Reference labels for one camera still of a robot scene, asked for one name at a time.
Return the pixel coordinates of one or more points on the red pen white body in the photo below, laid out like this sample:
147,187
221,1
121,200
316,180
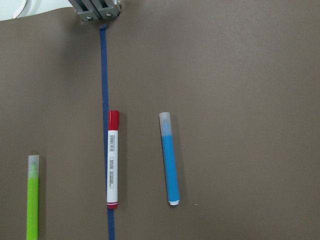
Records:
112,159

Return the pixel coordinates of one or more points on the blue pen white cap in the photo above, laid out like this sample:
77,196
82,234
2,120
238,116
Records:
168,152

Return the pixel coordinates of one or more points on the green pen white cap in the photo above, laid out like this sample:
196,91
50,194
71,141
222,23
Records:
32,221

